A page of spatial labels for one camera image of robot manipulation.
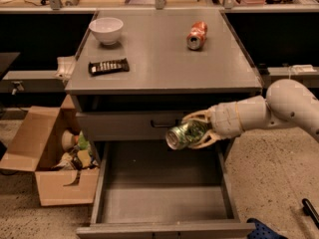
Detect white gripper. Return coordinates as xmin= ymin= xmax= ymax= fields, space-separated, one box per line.
xmin=182 ymin=103 xmax=242 ymax=149

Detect green soda can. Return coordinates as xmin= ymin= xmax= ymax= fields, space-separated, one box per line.
xmin=165 ymin=120 xmax=209 ymax=150

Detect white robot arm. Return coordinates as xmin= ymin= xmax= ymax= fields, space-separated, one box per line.
xmin=182 ymin=79 xmax=319 ymax=148

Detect grey drawer cabinet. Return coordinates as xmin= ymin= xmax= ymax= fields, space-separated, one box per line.
xmin=65 ymin=7 xmax=264 ymax=151

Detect orange soda can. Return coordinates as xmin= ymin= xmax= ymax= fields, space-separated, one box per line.
xmin=186 ymin=21 xmax=207 ymax=50

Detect open grey middle drawer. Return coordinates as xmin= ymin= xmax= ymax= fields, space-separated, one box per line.
xmin=77 ymin=140 xmax=255 ymax=239

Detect closed grey top drawer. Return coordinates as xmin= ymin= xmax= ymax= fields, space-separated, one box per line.
xmin=76 ymin=111 xmax=186 ymax=141

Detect white power strip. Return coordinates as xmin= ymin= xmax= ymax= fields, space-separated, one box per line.
xmin=291 ymin=65 xmax=317 ymax=75

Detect blue perforated object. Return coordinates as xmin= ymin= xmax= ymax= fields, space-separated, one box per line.
xmin=247 ymin=218 xmax=288 ymax=239

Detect dark snack bar packet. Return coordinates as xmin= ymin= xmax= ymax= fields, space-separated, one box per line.
xmin=88 ymin=59 xmax=130 ymax=77

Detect black rod on floor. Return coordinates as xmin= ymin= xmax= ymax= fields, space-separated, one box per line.
xmin=302 ymin=198 xmax=319 ymax=229

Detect white bowl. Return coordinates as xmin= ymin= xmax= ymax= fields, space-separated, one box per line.
xmin=89 ymin=17 xmax=124 ymax=45

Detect white cup in box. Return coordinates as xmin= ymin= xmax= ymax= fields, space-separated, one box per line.
xmin=61 ymin=130 xmax=77 ymax=151

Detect crumpled white plastic bag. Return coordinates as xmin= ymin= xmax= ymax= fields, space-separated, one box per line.
xmin=55 ymin=56 xmax=76 ymax=81

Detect open cardboard box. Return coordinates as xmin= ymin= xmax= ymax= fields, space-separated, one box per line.
xmin=0 ymin=97 xmax=99 ymax=206

